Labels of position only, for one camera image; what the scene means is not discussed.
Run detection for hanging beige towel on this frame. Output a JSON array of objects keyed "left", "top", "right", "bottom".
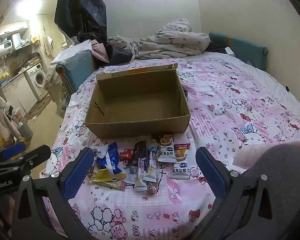
[{"left": 0, "top": 87, "right": 15, "bottom": 142}]

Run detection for dark clothes heap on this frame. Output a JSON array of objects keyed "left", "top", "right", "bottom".
[{"left": 77, "top": 31, "right": 137, "bottom": 65}]

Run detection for pink clothes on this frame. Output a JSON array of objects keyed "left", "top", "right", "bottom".
[{"left": 91, "top": 39, "right": 111, "bottom": 63}]

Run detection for pile of snack packets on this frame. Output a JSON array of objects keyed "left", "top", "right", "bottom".
[{"left": 88, "top": 133, "right": 191, "bottom": 201}]

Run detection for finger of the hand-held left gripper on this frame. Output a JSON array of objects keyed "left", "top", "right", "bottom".
[
  {"left": 0, "top": 141, "right": 26, "bottom": 166},
  {"left": 0, "top": 144, "right": 52, "bottom": 178}
]

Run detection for white water heater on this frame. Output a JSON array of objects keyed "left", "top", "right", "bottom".
[{"left": 0, "top": 42, "right": 15, "bottom": 61}]

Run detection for blue white snack packet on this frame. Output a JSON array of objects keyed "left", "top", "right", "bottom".
[{"left": 143, "top": 152, "right": 157, "bottom": 182}]

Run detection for white sheet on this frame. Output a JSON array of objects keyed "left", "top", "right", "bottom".
[{"left": 50, "top": 41, "right": 93, "bottom": 65}]

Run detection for yellow snack packet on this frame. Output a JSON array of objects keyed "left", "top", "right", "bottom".
[{"left": 89, "top": 169, "right": 127, "bottom": 183}]

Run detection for white washing machine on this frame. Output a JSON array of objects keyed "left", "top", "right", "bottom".
[{"left": 24, "top": 63, "right": 49, "bottom": 103}]

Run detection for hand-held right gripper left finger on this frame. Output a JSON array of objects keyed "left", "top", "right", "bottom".
[{"left": 11, "top": 147, "right": 95, "bottom": 233}]

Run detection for white counter cabinets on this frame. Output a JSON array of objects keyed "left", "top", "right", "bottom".
[{"left": 0, "top": 74, "right": 38, "bottom": 114}]

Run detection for crumpled beige blanket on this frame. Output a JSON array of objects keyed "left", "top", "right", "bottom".
[{"left": 136, "top": 18, "right": 212, "bottom": 60}]

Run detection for brown cardboard box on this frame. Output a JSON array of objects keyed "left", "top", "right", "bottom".
[{"left": 84, "top": 64, "right": 191, "bottom": 139}]

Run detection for grey trash bin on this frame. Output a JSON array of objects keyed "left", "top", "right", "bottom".
[{"left": 17, "top": 122, "right": 33, "bottom": 141}]

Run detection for white brown snack packet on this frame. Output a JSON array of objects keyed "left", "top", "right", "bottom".
[
  {"left": 168, "top": 144, "right": 191, "bottom": 180},
  {"left": 157, "top": 134, "right": 177, "bottom": 162}
]

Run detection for white wall cabinet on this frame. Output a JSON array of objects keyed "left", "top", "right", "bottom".
[{"left": 0, "top": 20, "right": 29, "bottom": 37}]

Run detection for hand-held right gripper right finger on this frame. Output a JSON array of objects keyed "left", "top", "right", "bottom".
[{"left": 195, "top": 146, "right": 288, "bottom": 233}]

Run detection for dark hanging garment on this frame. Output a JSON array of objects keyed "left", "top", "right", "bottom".
[{"left": 54, "top": 0, "right": 107, "bottom": 39}]

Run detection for pink printed bed sheet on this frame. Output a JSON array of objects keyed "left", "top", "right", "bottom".
[{"left": 40, "top": 52, "right": 300, "bottom": 240}]

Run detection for teal headboard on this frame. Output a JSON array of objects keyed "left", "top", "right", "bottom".
[{"left": 209, "top": 31, "right": 269, "bottom": 71}]

